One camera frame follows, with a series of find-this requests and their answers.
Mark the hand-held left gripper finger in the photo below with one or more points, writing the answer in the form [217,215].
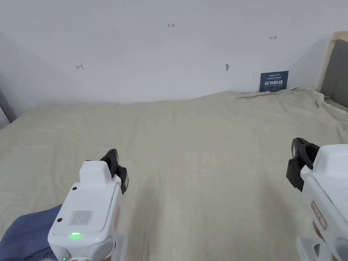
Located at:
[112,159]
[124,180]

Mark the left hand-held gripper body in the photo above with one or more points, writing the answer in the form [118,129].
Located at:
[87,206]

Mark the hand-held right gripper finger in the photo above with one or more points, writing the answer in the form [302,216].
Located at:
[305,152]
[295,174]

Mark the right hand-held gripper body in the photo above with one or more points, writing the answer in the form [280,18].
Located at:
[330,190]

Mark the person's right hand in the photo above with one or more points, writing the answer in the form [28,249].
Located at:
[314,227]

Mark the person's left hand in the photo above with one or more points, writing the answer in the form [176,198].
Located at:
[109,258]

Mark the blue garment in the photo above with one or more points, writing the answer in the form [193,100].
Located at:
[24,233]

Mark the bed with beige sheet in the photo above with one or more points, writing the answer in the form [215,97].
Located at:
[190,163]

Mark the dark blue sign card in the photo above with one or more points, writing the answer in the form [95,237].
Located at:
[273,81]

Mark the grey padded headboard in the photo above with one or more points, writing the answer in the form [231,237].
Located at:
[337,73]

